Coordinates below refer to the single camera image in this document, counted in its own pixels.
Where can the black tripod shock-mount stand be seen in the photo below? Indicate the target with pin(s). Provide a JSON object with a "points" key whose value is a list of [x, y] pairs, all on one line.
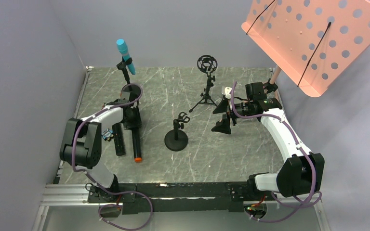
{"points": [[207, 64]]}

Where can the black microphone orange end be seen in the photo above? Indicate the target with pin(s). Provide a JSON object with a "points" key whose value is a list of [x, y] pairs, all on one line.
{"points": [[136, 144]]}

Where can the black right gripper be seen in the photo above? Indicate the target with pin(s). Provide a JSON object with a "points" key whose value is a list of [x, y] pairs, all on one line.
{"points": [[229, 111]]}

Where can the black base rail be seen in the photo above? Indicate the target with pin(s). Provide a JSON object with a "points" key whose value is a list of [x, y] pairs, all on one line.
{"points": [[232, 196]]}

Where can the pink music stand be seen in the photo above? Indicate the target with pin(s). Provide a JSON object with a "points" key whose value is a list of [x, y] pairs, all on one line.
{"points": [[311, 41]]}

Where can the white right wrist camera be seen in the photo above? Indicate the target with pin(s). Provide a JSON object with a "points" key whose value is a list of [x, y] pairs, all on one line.
{"points": [[226, 92]]}

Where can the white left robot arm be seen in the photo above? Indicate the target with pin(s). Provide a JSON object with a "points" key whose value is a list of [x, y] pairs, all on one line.
{"points": [[82, 140]]}

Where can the black microphone silver grille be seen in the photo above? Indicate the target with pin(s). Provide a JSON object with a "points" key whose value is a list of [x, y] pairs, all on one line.
{"points": [[118, 139]]}

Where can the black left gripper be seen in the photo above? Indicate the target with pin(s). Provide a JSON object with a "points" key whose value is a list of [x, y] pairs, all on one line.
{"points": [[131, 92]]}

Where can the black round-base stand ring clip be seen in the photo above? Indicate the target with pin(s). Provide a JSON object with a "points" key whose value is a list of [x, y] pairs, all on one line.
{"points": [[176, 139]]}

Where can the blue microphone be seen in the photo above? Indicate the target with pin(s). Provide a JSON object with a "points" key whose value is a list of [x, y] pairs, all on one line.
{"points": [[126, 58]]}

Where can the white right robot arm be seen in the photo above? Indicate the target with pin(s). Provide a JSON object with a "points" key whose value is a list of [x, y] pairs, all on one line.
{"points": [[302, 170]]}

